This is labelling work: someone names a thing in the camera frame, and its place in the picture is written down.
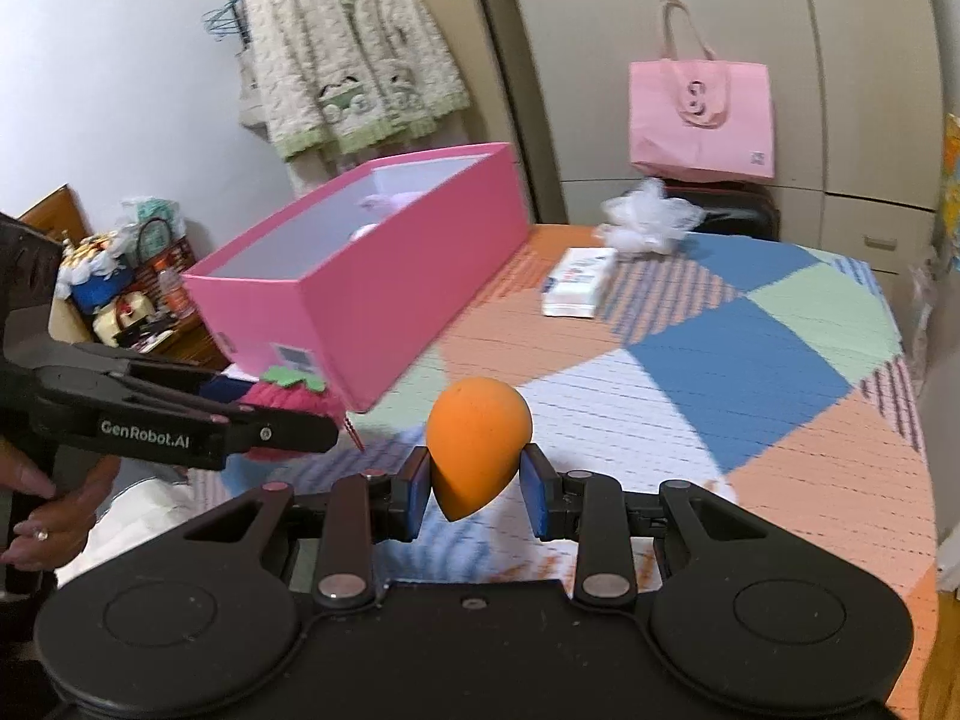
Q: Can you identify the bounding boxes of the white cloth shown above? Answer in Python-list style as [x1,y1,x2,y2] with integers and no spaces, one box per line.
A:
[56,461,235,587]

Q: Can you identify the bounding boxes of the orange makeup sponge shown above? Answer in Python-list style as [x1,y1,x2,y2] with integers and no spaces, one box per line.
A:
[426,379,533,522]

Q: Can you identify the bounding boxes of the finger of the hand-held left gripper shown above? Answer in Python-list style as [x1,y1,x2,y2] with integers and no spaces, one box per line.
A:
[223,403,340,460]
[71,343,257,422]

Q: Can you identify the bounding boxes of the pink cardboard box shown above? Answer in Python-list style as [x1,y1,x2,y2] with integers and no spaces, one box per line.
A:
[181,141,532,415]

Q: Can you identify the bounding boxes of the wire clothes hanger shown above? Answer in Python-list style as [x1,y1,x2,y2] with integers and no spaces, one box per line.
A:
[202,0,250,44]

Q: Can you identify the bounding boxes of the woven handle basket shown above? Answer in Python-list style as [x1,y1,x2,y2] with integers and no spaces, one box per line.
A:
[112,196,196,272]

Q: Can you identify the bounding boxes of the beige wardrobe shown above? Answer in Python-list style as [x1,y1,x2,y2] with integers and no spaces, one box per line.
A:
[465,0,946,278]

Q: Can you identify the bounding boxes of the purple plush toy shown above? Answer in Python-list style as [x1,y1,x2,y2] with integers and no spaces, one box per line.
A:
[352,191,428,241]

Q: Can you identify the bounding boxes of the red strawberry plush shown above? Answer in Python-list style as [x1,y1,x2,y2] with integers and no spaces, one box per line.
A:
[240,366,347,462]

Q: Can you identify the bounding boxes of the wooden furniture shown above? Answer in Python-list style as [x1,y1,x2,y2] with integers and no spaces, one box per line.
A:
[15,184,226,374]

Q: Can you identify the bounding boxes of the blue round container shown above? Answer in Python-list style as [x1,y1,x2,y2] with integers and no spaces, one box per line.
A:
[61,268,125,316]

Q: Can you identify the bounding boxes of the black suitcase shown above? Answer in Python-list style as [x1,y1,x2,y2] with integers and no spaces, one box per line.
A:
[660,178,781,241]

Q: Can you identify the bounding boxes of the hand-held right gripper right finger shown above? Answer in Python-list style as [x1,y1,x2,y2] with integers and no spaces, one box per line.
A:
[520,444,751,608]

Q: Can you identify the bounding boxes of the cream and green knit cardigan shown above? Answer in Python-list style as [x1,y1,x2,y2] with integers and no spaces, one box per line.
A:
[238,0,472,162]

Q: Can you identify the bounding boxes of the colourful hanging gift bag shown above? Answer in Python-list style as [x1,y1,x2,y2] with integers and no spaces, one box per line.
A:
[937,112,960,275]

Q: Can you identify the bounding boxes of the person's left hand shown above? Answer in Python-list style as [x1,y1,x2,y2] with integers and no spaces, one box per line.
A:
[0,454,122,575]

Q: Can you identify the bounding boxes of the pink tote bag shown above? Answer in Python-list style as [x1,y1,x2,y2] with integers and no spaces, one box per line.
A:
[628,0,775,182]

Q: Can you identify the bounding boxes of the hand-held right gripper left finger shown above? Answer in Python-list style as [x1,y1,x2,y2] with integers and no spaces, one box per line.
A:
[184,446,434,611]

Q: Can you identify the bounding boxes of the clear plastic bag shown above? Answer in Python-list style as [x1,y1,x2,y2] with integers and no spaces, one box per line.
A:
[598,178,710,260]

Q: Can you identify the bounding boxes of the orange label bottle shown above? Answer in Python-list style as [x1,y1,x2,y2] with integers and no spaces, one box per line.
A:
[156,259,197,320]

